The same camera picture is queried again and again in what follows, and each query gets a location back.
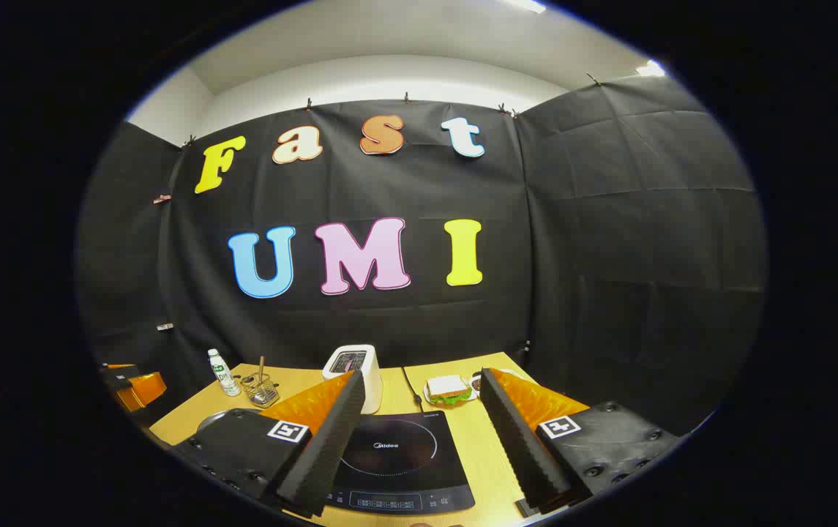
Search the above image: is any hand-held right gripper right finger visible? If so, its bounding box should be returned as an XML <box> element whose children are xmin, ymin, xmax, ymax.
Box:
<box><xmin>479</xmin><ymin>367</ymin><xmax>683</xmax><ymax>517</ymax></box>

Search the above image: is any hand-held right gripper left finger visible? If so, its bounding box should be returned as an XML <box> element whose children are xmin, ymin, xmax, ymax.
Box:
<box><xmin>170</xmin><ymin>370</ymin><xmax>367</xmax><ymax>519</ymax></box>

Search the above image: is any black induction cooktop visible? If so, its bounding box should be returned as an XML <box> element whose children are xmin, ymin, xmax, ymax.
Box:
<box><xmin>325</xmin><ymin>410</ymin><xmax>476</xmax><ymax>515</ymax></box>

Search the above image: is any steel pot with black handles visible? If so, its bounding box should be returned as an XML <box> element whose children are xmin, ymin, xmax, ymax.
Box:
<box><xmin>195</xmin><ymin>408</ymin><xmax>266</xmax><ymax>434</ymax></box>

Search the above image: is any white green-label drink bottle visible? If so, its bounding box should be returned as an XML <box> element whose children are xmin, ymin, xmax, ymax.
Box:
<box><xmin>207</xmin><ymin>348</ymin><xmax>242</xmax><ymax>397</ymax></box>

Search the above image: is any sandwich with lettuce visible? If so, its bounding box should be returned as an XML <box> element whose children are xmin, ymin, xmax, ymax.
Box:
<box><xmin>426</xmin><ymin>375</ymin><xmax>473</xmax><ymax>403</ymax></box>

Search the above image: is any wire mesh utensil holder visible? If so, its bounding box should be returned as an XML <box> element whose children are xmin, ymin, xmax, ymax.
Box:
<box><xmin>240</xmin><ymin>372</ymin><xmax>280</xmax><ymax>408</ymax></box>

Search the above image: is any wooden-handled spoon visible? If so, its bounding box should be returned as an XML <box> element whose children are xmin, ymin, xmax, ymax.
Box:
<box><xmin>256</xmin><ymin>356</ymin><xmax>277</xmax><ymax>405</ymax></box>

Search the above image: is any white toaster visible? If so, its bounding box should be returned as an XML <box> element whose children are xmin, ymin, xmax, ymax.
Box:
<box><xmin>322</xmin><ymin>344</ymin><xmax>383</xmax><ymax>415</ymax></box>

